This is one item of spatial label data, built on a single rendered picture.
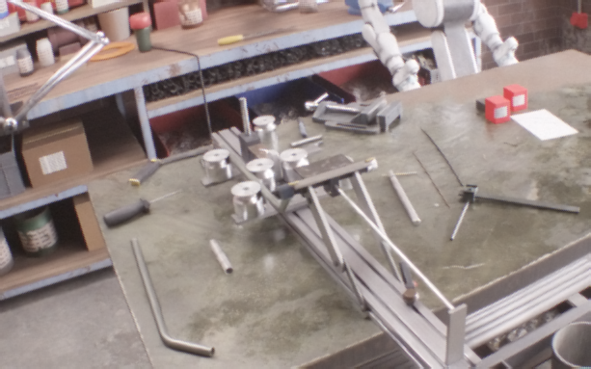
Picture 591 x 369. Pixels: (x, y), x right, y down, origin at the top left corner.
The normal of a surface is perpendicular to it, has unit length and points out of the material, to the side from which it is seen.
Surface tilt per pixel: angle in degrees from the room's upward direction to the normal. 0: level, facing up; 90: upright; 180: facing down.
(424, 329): 0
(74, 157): 90
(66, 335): 0
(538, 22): 90
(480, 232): 0
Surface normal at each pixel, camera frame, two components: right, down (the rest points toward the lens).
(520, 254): -0.11, -0.87
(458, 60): 0.35, 0.07
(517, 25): 0.40, 0.40
